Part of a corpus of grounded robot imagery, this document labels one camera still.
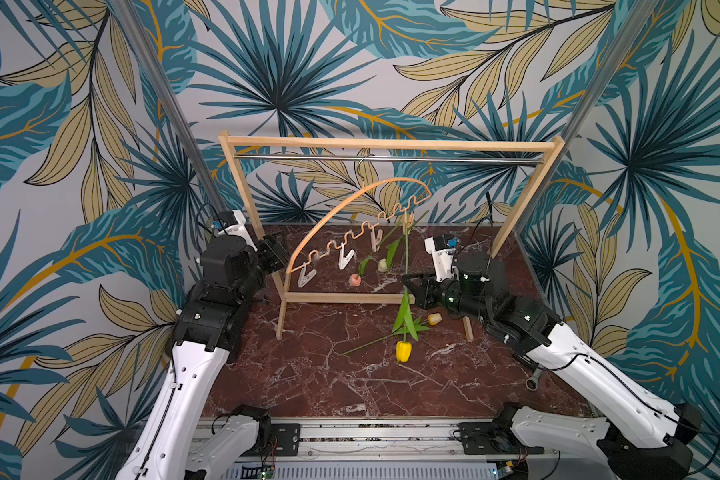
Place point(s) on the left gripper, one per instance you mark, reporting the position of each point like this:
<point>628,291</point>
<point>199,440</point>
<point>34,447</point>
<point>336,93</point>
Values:
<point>276,254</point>

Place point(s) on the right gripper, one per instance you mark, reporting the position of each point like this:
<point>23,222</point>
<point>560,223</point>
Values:
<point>429,291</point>

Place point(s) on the cream white tulip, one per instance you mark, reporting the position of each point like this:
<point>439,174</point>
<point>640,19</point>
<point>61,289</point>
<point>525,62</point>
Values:
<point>383,265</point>

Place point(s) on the yellow tulip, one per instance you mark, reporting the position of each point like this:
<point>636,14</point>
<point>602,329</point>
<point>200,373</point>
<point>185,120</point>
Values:
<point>404,322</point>

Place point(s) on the curved wooden clip hanger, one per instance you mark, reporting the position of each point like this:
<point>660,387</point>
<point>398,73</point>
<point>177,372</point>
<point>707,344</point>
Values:
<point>300,261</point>

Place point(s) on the orange cream tulip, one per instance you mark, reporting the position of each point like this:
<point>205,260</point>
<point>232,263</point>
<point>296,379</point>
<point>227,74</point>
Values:
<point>419,325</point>

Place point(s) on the pink tulip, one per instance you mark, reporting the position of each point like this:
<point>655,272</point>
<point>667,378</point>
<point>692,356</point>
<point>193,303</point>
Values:
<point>356,278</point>

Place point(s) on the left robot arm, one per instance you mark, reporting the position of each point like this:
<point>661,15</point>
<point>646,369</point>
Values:
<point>207,336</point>

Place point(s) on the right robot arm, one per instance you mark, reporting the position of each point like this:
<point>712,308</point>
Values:
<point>637,434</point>

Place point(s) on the wooden clothes rack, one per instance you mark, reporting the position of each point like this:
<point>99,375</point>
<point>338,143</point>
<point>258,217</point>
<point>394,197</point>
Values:
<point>549,152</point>

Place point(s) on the silver wrench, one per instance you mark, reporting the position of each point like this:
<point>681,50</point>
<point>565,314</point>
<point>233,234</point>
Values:
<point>533,381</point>

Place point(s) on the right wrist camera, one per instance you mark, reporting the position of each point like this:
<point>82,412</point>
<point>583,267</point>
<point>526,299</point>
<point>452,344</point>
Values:
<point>442,250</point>

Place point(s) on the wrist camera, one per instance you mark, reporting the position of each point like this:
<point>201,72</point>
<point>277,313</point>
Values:
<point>232,222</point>
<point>442,250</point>

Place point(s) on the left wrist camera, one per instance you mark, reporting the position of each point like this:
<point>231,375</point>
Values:
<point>232,222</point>

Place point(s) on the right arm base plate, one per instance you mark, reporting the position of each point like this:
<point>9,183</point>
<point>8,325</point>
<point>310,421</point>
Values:
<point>488,438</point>

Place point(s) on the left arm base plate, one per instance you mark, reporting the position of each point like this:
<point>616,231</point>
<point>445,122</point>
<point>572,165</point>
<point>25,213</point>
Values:
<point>280,439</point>

